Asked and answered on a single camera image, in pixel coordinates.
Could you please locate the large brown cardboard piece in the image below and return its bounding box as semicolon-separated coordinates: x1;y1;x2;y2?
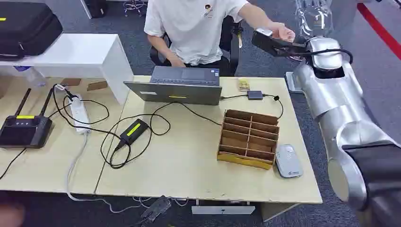
86;80;109;92

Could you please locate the person's left hand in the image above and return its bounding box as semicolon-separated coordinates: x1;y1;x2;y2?
269;21;296;43

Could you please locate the wooden card box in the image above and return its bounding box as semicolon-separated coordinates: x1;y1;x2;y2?
217;109;280;171

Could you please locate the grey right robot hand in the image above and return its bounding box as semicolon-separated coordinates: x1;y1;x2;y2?
251;28;308;59

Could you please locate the black power strip cable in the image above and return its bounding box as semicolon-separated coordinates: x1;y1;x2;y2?
51;83;123;139

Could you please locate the metal stool base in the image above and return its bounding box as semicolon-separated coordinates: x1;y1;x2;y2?
122;0;148;17

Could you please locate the black looped adapter cable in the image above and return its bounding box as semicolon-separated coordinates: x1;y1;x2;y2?
100;101;222;170

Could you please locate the grey card reader device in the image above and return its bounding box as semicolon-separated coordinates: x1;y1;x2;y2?
274;143;304;179

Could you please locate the person's right hand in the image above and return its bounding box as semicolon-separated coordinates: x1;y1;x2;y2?
166;55;187;68

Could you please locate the person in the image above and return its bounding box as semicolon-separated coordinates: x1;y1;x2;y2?
143;0;296;78

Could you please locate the small brown cardboard piece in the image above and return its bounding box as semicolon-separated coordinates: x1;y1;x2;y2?
60;78;82;87

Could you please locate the white power strip cable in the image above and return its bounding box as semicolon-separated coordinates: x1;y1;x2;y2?
65;132;189;214

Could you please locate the black carrying bag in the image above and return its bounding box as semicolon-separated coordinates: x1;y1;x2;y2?
0;1;63;61

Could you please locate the dark usb hub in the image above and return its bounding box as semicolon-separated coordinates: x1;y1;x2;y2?
246;90;264;101

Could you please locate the clear plastic wrapped object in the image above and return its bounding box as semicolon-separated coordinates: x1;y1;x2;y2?
294;0;334;39

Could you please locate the black router with antennas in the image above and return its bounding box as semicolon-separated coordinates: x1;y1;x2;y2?
0;88;54;149

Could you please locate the black usb hub cable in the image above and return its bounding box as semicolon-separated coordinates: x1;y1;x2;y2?
262;93;285;120

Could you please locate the white shelf box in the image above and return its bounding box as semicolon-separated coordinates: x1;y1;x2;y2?
0;33;135;106

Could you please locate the black router cable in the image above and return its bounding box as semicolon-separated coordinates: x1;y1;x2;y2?
0;147;27;181

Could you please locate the small yellow packet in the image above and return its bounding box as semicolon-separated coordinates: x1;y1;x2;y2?
237;78;251;92

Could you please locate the person's hand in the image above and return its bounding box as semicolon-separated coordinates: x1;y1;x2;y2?
269;21;296;43
166;55;187;68

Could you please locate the black power adapter yellow label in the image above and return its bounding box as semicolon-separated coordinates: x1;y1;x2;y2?
119;118;150;147

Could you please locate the clear plastic bottle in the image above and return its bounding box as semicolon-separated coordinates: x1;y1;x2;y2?
14;66;48;88

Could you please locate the black adapter brick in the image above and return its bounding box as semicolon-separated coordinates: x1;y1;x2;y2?
140;195;172;221

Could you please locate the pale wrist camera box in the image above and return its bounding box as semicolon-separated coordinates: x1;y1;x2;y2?
284;71;305;94

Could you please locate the white under-desk bracket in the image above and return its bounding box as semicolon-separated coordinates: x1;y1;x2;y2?
191;205;256;216

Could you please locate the white power strip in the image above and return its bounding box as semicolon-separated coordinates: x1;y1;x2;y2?
68;93;92;135

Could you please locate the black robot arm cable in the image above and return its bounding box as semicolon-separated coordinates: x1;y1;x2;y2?
275;46;354;65

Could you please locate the black cabinet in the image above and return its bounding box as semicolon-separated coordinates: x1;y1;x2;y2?
84;0;108;19

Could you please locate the grey laptop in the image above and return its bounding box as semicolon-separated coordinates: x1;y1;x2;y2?
123;66;223;106

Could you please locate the pale desk leg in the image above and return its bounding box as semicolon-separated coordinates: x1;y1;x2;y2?
261;202;300;223

